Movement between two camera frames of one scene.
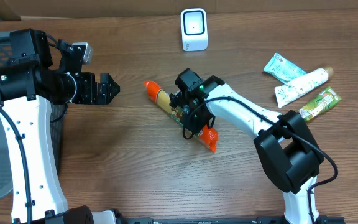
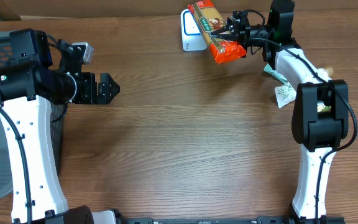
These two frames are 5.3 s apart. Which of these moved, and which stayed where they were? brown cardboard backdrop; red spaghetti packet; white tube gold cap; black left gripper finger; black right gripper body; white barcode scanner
Moved: red spaghetti packet; black right gripper body
Stayed: black left gripper finger; brown cardboard backdrop; white barcode scanner; white tube gold cap
